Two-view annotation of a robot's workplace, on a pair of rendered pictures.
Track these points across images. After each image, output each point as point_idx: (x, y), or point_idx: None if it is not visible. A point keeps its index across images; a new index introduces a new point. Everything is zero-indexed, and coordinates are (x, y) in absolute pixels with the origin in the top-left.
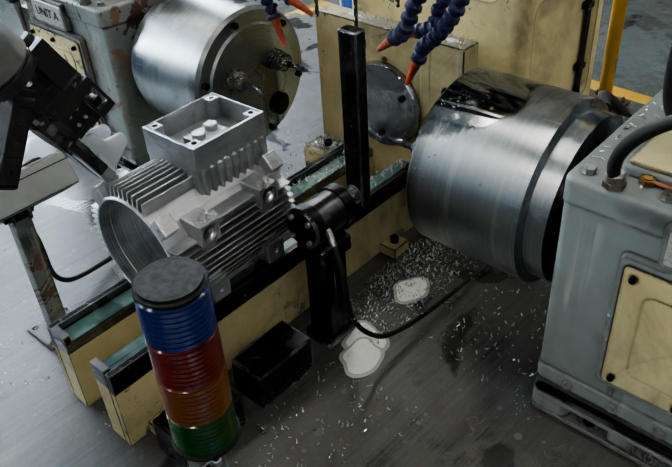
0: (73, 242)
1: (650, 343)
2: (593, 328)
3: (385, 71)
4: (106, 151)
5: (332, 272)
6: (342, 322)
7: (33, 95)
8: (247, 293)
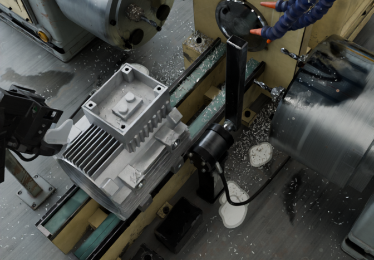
0: None
1: None
2: None
3: (245, 8)
4: (59, 135)
5: (216, 175)
6: (220, 190)
7: (4, 129)
8: (160, 186)
